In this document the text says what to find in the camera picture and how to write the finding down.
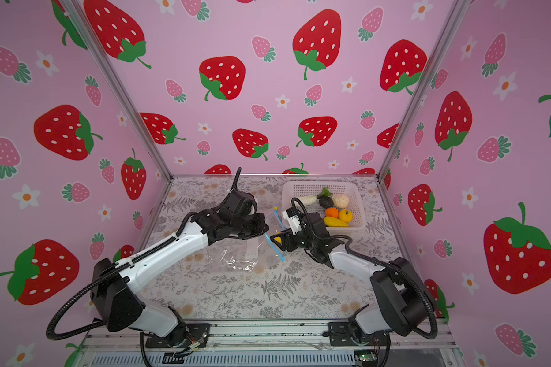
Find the white radish toy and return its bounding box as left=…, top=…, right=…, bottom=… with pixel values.
left=291, top=196, right=318, bottom=206

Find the dark avocado toy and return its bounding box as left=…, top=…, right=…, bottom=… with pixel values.
left=318, top=197, right=335, bottom=209

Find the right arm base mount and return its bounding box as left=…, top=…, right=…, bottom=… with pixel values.
left=322, top=321, right=391, bottom=347

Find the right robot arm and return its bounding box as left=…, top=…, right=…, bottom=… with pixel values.
left=271, top=208, right=439, bottom=344

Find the clear zip top bag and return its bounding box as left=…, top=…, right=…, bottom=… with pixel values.
left=220, top=206, right=286, bottom=272

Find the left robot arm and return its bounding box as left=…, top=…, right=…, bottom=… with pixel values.
left=46, top=190, right=269, bottom=347

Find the aluminium frame rail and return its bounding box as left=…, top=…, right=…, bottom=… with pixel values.
left=68, top=319, right=465, bottom=366

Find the white plastic basket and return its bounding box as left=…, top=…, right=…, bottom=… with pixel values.
left=281, top=180, right=366, bottom=235

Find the orange toy fruit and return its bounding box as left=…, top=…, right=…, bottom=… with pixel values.
left=325, top=207, right=339, bottom=219

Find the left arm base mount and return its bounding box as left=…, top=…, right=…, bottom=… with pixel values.
left=145, top=323, right=211, bottom=350

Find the green leaf toy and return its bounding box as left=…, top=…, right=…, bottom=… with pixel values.
left=317, top=187, right=332, bottom=199

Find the yellow bell pepper toy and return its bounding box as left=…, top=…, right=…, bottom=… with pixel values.
left=338, top=209, right=353, bottom=224

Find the yellow banana toy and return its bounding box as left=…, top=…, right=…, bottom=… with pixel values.
left=324, top=217, right=349, bottom=228

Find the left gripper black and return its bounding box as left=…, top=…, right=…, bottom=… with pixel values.
left=231, top=213, right=272, bottom=239

